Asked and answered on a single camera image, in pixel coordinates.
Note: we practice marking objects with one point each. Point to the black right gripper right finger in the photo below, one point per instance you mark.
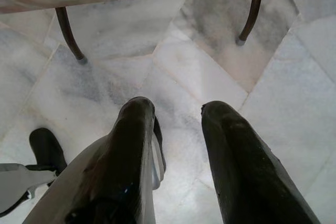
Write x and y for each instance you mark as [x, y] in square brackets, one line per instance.
[236, 169]

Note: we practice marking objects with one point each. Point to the dark curved table leg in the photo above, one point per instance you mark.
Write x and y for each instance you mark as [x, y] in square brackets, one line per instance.
[253, 11]
[68, 37]

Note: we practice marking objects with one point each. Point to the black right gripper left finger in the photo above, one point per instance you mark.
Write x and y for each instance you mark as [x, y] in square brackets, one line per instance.
[123, 155]

